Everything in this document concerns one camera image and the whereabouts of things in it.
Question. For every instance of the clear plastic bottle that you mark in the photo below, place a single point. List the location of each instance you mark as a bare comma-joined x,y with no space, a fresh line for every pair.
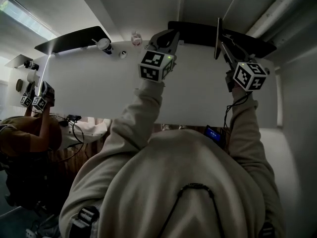
136,38

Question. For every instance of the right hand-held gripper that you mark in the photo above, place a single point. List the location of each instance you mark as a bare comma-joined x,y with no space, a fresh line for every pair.
250,76

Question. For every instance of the white table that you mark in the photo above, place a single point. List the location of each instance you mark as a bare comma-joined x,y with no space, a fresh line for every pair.
99,88

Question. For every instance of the white cloth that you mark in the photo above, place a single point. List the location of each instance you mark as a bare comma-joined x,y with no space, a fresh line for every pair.
84,131

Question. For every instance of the person's left forearm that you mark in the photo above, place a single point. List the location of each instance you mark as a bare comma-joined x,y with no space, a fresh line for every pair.
128,123

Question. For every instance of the person's beige hoodie torso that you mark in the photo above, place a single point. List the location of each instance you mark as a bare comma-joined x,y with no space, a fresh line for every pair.
178,182

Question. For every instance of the small white round object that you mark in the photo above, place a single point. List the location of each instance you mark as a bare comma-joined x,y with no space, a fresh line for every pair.
123,54

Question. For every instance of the window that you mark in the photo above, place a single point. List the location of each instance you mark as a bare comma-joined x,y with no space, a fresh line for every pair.
22,16

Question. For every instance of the black curved desk divider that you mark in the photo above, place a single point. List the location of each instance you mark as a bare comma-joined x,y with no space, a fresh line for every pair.
71,40
198,33

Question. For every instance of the round brown disc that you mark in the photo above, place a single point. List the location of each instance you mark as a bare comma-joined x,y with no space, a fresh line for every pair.
19,85

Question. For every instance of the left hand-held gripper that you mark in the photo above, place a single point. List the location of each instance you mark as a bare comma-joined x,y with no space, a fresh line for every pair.
153,67

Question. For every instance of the black device with blue screen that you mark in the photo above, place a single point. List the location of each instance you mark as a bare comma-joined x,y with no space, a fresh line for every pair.
213,134

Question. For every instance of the person's right forearm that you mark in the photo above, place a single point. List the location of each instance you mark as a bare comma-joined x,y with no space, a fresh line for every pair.
246,133

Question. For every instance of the white paper cup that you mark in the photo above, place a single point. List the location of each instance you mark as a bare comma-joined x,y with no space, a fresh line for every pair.
33,77

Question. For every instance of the white ceiling pipe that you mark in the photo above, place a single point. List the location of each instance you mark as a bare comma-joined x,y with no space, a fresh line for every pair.
282,9

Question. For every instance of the dark cup with white lid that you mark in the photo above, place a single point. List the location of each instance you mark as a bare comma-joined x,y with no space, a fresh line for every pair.
105,46

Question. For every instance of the small black camera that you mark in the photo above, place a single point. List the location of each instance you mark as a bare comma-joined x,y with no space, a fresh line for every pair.
32,65

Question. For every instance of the thin dark object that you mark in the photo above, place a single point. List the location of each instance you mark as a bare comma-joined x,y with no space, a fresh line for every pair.
218,38

